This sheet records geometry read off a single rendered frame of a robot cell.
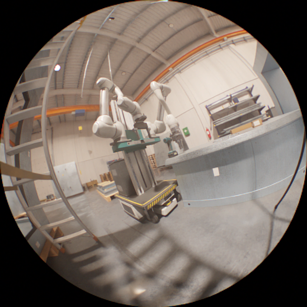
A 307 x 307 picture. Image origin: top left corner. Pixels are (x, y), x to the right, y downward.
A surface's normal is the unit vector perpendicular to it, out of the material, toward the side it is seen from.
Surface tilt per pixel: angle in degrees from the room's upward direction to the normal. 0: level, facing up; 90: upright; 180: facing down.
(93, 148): 90
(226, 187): 90
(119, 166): 90
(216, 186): 90
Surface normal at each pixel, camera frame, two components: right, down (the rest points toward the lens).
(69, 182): 0.65, -0.26
